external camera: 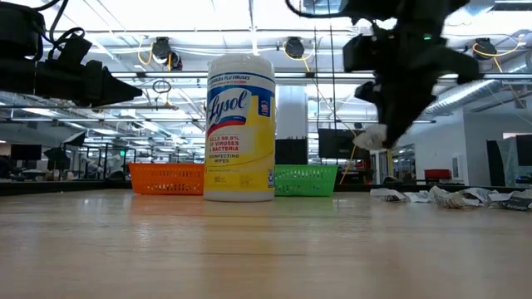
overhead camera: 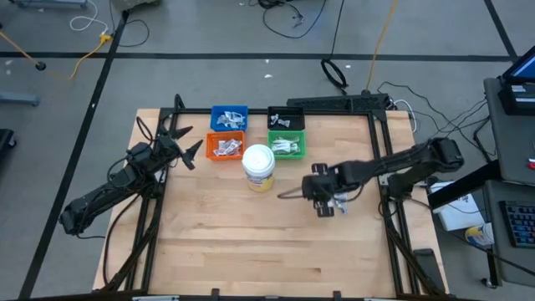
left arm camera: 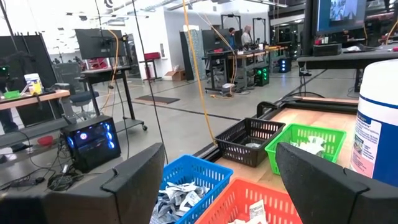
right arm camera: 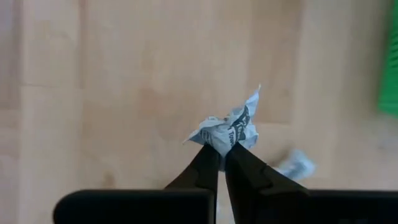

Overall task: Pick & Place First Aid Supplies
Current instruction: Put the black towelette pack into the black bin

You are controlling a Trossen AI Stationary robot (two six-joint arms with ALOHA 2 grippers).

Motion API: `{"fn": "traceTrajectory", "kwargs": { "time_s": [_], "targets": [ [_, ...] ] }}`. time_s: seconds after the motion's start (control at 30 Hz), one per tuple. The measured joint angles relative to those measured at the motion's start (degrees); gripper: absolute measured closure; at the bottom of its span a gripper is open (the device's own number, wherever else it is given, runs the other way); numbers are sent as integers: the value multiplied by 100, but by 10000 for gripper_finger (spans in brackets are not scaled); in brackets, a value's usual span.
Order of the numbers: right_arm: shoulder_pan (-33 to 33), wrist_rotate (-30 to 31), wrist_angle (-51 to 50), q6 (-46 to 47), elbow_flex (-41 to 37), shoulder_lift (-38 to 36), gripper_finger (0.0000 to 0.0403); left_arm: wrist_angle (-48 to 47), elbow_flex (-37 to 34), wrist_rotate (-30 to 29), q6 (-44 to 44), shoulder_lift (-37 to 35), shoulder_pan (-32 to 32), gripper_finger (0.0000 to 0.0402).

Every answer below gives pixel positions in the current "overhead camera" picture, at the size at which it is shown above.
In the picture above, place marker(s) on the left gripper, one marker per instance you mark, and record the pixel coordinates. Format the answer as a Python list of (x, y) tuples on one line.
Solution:
[(156, 152)]

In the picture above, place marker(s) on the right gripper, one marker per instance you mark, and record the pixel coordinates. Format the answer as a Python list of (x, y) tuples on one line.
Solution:
[(322, 186)]

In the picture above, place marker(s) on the white packet dark print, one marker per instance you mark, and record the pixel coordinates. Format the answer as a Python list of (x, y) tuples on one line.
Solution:
[(222, 121), (235, 115), (238, 124), (225, 114)]

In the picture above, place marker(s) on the white bow-shaped bandage wrapper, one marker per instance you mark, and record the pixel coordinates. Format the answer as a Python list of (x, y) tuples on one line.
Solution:
[(284, 140)]

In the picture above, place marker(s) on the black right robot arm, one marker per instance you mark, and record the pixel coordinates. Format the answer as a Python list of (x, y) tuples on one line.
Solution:
[(401, 161)]

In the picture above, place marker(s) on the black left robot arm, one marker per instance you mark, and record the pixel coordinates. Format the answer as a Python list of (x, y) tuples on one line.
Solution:
[(96, 200)]

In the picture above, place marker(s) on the orange plastic basket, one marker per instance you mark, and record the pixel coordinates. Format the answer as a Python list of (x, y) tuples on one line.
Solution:
[(210, 154)]

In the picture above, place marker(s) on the blue plastic basket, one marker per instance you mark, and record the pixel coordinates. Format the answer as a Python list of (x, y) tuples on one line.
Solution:
[(213, 125)]

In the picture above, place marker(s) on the green plastic basket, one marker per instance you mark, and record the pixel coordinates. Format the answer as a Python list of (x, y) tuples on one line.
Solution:
[(271, 156)]

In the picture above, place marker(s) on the Lysol wipes canister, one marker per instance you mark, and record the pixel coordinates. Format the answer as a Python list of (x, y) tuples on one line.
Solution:
[(258, 166)]

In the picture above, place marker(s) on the black plastic basket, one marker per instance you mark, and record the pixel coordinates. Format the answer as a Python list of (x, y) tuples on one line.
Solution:
[(297, 123)]

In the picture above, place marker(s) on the black perforated plate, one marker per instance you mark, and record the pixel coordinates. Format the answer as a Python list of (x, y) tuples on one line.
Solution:
[(334, 102)]

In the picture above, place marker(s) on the black flat pad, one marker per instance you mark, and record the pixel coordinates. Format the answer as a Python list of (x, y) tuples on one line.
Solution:
[(428, 267)]

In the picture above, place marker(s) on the white paper box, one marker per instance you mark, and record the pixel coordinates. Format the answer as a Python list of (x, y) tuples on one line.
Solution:
[(457, 213)]

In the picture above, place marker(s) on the black desk beam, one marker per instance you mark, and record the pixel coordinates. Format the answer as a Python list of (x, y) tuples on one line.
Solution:
[(468, 184)]

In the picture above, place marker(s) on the grey computer cart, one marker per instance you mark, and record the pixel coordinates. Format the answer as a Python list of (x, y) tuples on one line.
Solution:
[(134, 3)]

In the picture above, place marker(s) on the white yellow canister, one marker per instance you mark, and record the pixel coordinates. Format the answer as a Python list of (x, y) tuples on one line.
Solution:
[(480, 235)]

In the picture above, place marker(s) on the grey metal bar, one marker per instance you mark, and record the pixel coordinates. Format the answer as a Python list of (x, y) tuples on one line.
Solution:
[(18, 99)]

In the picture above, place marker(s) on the grey cart top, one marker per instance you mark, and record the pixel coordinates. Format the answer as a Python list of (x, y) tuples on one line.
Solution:
[(510, 146)]

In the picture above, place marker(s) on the wooden desk grey legs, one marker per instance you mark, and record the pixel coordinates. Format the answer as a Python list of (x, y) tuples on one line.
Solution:
[(50, 3)]

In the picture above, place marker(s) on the black keyboard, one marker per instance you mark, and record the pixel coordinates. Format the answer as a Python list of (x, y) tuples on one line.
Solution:
[(520, 223)]

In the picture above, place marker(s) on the small red object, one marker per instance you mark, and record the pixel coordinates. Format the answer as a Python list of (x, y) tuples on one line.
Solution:
[(531, 164)]

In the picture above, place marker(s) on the black laptop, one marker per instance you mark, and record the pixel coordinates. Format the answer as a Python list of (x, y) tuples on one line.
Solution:
[(518, 94)]

